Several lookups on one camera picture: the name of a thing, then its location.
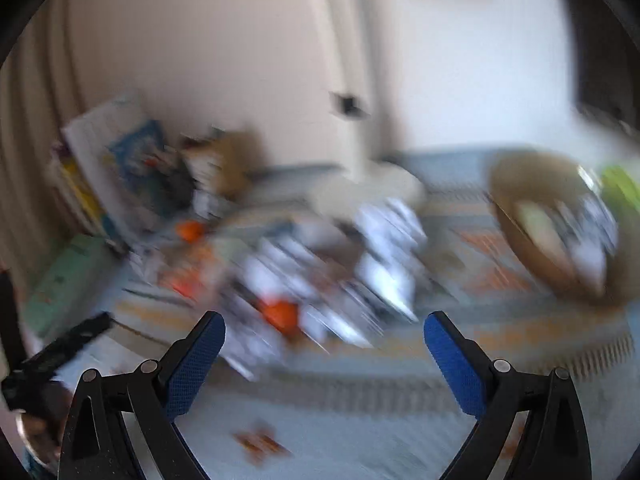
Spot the large white paper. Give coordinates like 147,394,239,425
225,237,386,378

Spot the brown ribbed bowl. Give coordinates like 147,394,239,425
487,152,626,306

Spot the white desk lamp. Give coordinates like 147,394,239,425
297,0,428,216

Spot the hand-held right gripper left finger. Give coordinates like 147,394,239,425
57,310,227,480

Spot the bamboo pen holder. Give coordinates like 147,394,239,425
212,130,267,197

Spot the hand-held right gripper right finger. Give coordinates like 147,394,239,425
423,310,593,480

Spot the blue cover book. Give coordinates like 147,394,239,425
106,120,195,217

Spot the patterned woven mat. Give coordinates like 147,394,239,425
20,150,640,480

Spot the orange ball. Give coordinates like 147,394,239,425
175,220,207,244
260,300,302,337

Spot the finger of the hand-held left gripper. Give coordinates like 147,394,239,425
30,311,116,372

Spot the black monitor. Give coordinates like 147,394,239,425
567,0,640,128

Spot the stack of green notebooks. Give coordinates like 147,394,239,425
25,234,122,337

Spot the row of upright books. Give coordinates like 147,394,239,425
47,144,108,237

